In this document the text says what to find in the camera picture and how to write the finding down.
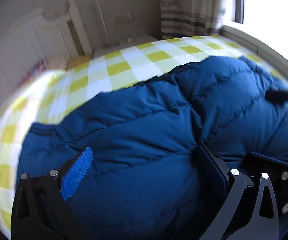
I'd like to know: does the blue quilted down jacket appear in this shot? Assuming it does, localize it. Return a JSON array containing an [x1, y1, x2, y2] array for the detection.
[[17, 56, 288, 239]]

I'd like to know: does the yellow checked bed sheet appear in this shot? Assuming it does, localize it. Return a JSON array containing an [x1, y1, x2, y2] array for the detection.
[[0, 36, 280, 238]]

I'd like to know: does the printed striped curtain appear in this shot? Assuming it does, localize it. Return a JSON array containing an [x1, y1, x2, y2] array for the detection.
[[160, 0, 235, 40]]

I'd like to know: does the colourful patterned pillow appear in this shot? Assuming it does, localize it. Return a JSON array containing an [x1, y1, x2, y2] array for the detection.
[[23, 60, 47, 83]]

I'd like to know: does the white bedside table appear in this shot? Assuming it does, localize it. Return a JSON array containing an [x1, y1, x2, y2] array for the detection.
[[93, 35, 158, 58]]

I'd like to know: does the yellow pillow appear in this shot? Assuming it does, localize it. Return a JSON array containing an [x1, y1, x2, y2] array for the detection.
[[65, 55, 91, 70]]

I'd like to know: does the white desk lamp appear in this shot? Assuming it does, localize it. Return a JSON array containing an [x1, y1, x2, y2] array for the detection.
[[96, 0, 120, 46]]

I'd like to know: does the white wooden headboard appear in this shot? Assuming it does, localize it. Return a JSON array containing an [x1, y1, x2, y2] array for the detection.
[[0, 0, 93, 105]]

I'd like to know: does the wall socket plate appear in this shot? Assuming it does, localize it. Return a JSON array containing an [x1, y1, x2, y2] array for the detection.
[[114, 12, 135, 25]]

